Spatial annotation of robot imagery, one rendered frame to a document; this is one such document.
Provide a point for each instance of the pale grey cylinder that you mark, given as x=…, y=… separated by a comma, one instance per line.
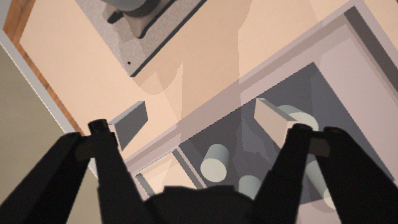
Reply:
x=215, y=163
x=300, y=116
x=249, y=185
x=314, y=174

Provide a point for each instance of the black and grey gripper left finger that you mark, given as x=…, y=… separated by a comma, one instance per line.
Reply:
x=47, y=193

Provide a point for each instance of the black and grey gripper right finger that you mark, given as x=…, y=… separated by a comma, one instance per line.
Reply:
x=361, y=192

